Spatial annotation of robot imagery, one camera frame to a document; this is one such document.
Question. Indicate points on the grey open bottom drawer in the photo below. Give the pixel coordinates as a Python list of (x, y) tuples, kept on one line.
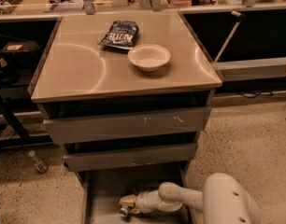
[(103, 190)]

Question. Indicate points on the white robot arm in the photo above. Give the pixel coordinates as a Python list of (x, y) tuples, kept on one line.
[(222, 201)]

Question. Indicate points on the blue kettle chips bag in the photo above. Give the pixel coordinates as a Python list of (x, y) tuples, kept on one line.
[(121, 35)]

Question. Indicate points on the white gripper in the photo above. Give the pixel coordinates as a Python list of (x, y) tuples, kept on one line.
[(140, 202)]

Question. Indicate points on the grey top drawer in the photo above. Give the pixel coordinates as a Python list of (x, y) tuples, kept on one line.
[(127, 125)]

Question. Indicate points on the silver blue redbull can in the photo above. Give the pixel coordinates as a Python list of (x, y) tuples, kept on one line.
[(124, 210)]

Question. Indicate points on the white pole black tip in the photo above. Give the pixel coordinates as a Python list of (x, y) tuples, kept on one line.
[(239, 18)]

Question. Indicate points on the white bowl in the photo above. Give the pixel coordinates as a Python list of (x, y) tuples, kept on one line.
[(149, 57)]

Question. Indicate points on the dark bag on shelf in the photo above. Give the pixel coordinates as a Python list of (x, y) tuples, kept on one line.
[(23, 54)]

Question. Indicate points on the grey drawer cabinet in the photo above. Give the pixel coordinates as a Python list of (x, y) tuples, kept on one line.
[(80, 78)]

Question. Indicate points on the grey metal bench rail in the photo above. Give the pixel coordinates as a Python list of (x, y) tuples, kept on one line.
[(252, 69)]

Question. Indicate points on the grey middle drawer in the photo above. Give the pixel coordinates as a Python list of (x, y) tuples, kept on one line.
[(129, 157)]

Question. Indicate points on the plastic bottle on floor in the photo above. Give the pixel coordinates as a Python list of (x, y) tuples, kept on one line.
[(39, 163)]

